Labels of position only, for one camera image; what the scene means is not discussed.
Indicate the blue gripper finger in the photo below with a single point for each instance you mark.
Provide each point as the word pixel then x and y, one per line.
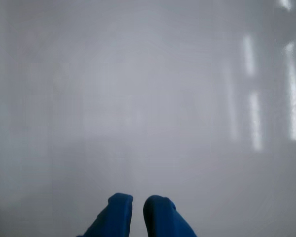
pixel 113 217
pixel 162 219

